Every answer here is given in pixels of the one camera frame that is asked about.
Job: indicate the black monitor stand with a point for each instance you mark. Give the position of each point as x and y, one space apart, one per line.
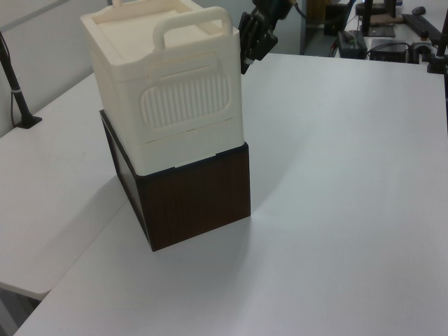
379 29

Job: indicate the cream plastic cabinet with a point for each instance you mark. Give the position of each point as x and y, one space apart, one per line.
157 91

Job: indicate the black clamped camera pole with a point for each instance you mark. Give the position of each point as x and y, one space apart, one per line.
17 101

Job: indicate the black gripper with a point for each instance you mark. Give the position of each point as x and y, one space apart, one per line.
271 8

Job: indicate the black electronics box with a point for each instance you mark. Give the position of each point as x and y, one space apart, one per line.
388 52

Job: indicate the dark brown wooden drawer box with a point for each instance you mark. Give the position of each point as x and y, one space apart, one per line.
196 203

